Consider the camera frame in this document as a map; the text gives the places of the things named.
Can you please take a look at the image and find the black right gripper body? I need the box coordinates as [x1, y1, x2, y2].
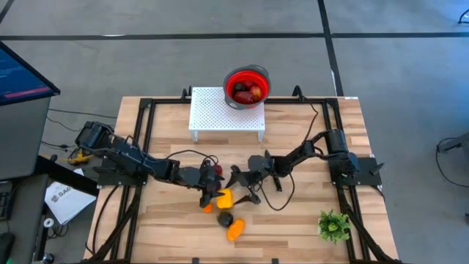
[237, 167, 270, 201]

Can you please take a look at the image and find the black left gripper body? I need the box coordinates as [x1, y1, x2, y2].
[197, 159, 217, 194]

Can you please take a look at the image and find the yellow bell pepper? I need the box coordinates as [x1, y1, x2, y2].
[215, 188, 235, 210]

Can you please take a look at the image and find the dark red bell pepper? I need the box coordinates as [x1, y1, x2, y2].
[233, 90, 256, 105]

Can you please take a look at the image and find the red collapsible bowl grey rim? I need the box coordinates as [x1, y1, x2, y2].
[222, 64, 272, 111]

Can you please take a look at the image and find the black avocado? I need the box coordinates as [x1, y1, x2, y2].
[217, 210, 235, 229]

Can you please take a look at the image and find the orange bell pepper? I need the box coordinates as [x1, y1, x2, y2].
[225, 218, 246, 242]

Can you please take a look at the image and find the white perforated riser shelf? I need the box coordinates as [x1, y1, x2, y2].
[188, 87, 266, 143]

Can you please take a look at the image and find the small green potted plant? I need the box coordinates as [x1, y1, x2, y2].
[317, 209, 352, 245]

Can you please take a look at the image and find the white paper booklet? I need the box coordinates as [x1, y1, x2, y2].
[44, 168, 97, 226]

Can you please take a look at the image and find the dark desk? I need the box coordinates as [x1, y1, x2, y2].
[0, 161, 100, 264]

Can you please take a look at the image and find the grey stand foot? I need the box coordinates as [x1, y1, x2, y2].
[436, 132, 469, 153]

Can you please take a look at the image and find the black keyboard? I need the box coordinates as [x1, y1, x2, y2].
[0, 181, 14, 223]

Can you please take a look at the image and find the black computer mouse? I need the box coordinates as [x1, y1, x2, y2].
[0, 232, 16, 264]

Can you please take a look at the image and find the computer monitor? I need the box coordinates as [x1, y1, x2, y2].
[0, 40, 62, 107]

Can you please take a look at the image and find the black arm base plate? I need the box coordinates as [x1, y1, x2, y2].
[93, 157, 149, 187]
[328, 156, 385, 187]

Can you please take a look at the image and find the black aluminium table frame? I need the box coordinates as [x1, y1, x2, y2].
[82, 86, 402, 264]

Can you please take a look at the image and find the thick black cable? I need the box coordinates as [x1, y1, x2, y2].
[91, 185, 120, 256]

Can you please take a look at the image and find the yellow cable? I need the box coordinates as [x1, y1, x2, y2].
[67, 153, 92, 165]

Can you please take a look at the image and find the thin black floor cable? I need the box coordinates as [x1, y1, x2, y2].
[47, 108, 118, 120]
[435, 137, 469, 188]

